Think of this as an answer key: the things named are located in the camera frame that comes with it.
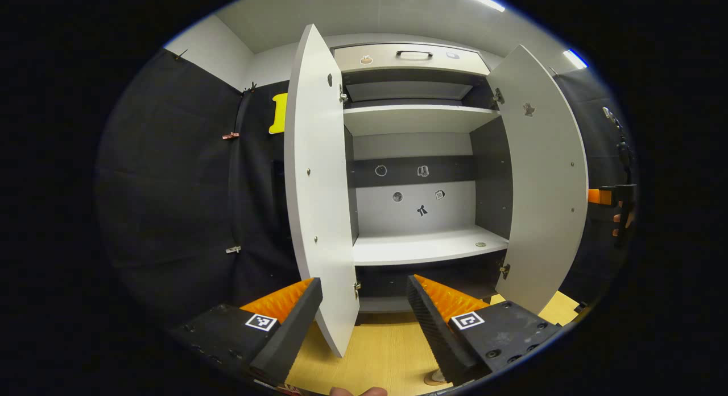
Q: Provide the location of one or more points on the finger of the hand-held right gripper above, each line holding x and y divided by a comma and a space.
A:
600, 197

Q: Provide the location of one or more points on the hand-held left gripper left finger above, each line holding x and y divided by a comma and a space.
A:
296, 328

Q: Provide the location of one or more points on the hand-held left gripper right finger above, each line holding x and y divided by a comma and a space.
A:
435, 328

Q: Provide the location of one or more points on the round brown coaster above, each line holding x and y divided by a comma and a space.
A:
429, 380

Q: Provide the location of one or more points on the white cabinet door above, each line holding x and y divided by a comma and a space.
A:
546, 185
315, 185

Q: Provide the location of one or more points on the metal door hinge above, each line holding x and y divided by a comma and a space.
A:
504, 269
499, 97
356, 289
343, 95

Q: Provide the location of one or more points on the white and grey cabinet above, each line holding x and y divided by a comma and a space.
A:
409, 144

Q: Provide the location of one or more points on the white cabinet shelf board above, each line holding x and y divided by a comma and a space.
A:
415, 122

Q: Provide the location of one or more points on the beige cabinet drawer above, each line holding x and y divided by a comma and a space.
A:
392, 65

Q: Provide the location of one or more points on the dark metal stand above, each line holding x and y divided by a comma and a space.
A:
624, 154

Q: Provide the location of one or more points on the black backdrop cloth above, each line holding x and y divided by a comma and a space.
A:
170, 185
597, 265

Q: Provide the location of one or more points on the small ceiling light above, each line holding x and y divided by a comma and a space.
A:
575, 59

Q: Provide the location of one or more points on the black cloth clip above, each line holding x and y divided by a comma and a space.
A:
248, 89
181, 54

